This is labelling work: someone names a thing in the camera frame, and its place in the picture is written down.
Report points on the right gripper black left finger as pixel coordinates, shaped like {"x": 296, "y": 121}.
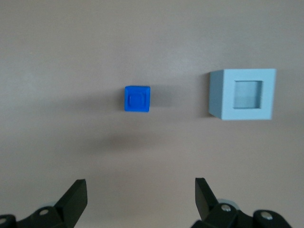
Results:
{"x": 71, "y": 204}

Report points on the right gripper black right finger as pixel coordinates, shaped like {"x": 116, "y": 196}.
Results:
{"x": 206, "y": 204}

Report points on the gray square socket base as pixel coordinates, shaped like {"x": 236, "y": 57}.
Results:
{"x": 225, "y": 104}

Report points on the blue cube part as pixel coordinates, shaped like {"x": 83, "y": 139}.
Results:
{"x": 137, "y": 99}

